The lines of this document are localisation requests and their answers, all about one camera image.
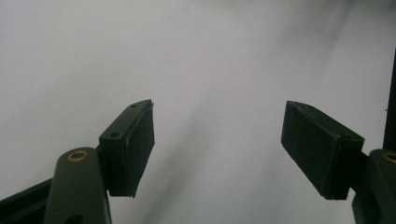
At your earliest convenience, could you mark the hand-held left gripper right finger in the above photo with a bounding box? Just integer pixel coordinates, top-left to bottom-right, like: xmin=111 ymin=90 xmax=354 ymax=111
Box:
xmin=280 ymin=100 xmax=365 ymax=201

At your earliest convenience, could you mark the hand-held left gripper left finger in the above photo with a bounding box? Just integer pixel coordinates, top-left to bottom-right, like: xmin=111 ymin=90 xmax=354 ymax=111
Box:
xmin=98 ymin=99 xmax=156 ymax=199

